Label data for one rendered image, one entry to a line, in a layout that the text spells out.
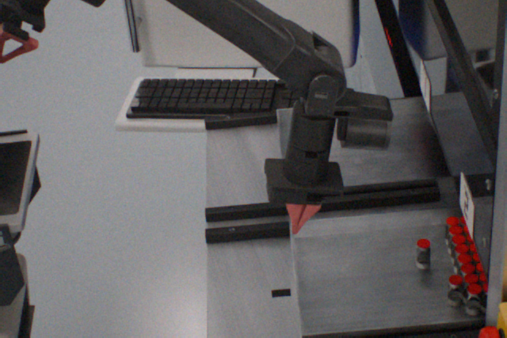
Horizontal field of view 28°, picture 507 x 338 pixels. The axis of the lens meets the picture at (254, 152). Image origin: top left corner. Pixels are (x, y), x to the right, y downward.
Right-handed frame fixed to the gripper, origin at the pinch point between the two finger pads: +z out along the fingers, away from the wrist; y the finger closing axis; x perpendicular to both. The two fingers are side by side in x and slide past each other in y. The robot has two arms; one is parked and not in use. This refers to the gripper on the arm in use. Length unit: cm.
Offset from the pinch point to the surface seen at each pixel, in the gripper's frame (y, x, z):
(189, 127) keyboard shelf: -12, 68, 30
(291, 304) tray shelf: 2.4, 4.2, 18.6
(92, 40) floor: -44, 262, 118
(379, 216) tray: 17.5, 19.3, 12.6
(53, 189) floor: -50, 161, 119
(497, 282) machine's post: 25.6, -11.5, -1.4
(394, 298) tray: 17.7, 2.9, 15.4
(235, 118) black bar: -4, 55, 18
